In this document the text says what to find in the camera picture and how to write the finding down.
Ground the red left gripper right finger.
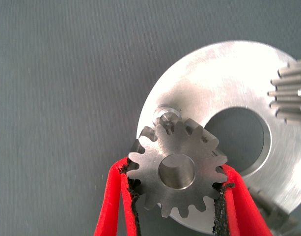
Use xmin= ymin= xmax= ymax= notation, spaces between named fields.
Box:
xmin=211 ymin=164 xmax=274 ymax=236

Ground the small steel planetary gear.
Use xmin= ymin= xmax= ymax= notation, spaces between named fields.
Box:
xmin=267 ymin=58 xmax=301 ymax=126
xmin=127 ymin=118 xmax=229 ymax=219
xmin=248 ymin=188 xmax=301 ymax=236

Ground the round metal carrier plate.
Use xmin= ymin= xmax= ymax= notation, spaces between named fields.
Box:
xmin=136 ymin=40 xmax=301 ymax=234

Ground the dark grey table cloth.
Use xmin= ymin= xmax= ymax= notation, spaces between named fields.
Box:
xmin=0 ymin=0 xmax=301 ymax=236

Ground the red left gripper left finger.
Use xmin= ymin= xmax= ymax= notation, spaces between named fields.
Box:
xmin=93 ymin=157 xmax=142 ymax=236

